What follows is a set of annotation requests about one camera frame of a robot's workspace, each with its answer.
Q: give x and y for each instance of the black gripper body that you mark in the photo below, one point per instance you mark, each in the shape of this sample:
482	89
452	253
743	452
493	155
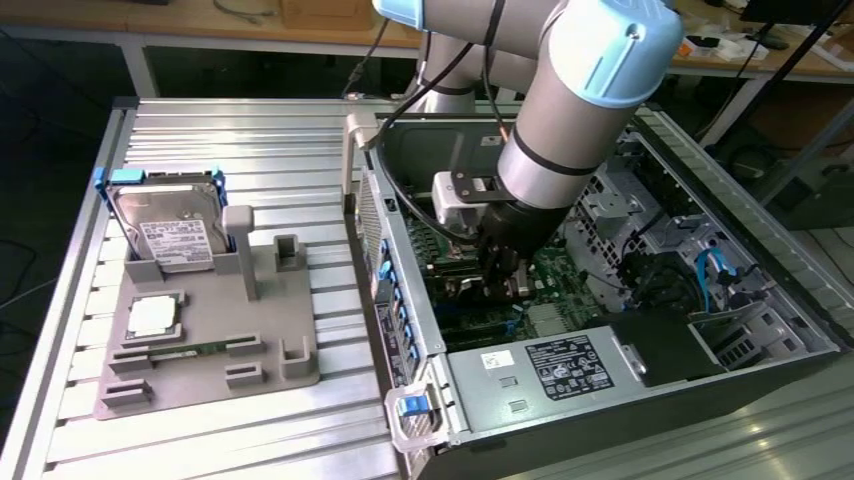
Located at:
524	227

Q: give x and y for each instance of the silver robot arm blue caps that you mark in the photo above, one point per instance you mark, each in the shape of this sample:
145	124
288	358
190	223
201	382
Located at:
581	125

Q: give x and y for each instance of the black RAM stick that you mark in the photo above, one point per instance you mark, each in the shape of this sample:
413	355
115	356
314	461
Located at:
457	271

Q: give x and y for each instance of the green motherboard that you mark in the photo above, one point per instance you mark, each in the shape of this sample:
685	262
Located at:
561	285

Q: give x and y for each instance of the silver chipset heatsink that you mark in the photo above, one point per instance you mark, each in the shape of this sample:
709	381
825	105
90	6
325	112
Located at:
546	321

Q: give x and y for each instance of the metal disk bay cage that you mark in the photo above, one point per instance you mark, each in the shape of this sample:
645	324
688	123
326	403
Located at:
621	215

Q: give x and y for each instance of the grey power supply unit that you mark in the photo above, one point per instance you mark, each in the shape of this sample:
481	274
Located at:
481	390

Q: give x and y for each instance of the black plastic shroud box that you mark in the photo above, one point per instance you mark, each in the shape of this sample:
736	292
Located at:
668	350

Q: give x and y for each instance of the plain grey corner clamp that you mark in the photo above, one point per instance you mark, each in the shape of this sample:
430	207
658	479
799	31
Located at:
366	131

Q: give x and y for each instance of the grey clamp with blue latch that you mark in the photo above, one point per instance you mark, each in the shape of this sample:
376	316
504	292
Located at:
417	430

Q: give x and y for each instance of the open black PC case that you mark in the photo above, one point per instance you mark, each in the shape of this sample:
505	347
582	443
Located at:
668	400

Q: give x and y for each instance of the cluttered wooden desk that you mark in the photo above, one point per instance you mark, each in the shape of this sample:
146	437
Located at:
735	65

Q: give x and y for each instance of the orange and white plastic parts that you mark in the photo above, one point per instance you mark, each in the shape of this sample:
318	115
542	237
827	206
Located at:
735	50

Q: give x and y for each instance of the green RAM stick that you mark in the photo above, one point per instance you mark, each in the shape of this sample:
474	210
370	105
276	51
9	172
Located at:
187	349

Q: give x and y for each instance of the grey parts rack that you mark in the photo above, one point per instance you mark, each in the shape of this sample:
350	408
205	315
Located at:
201	385

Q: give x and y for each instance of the hard disk in blue caddy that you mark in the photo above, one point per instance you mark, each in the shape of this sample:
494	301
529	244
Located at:
167	220

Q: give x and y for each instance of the silver CPU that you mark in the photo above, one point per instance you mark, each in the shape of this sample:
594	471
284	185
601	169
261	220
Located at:
154	319

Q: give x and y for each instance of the black stand pole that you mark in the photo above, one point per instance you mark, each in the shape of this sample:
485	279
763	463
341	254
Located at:
799	50

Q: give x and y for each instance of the black monitor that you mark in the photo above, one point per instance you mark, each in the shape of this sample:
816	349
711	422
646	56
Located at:
768	10

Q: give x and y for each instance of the long wooden desk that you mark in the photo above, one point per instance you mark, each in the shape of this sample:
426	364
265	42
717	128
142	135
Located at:
167	30

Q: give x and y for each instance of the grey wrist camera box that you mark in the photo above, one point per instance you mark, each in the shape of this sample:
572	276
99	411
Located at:
450	205

